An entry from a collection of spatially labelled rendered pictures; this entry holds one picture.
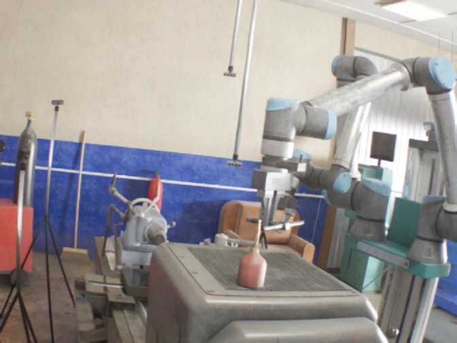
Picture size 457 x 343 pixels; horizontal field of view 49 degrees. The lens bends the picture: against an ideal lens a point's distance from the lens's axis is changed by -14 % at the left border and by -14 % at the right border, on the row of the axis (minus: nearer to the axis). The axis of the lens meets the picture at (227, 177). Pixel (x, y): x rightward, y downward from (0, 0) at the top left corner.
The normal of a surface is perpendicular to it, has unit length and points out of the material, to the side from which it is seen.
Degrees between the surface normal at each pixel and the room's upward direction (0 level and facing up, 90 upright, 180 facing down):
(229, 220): 90
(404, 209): 90
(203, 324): 90
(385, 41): 90
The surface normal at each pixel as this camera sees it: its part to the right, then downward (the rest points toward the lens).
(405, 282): -0.92, -0.09
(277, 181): 0.77, 0.15
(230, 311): 0.27, 0.12
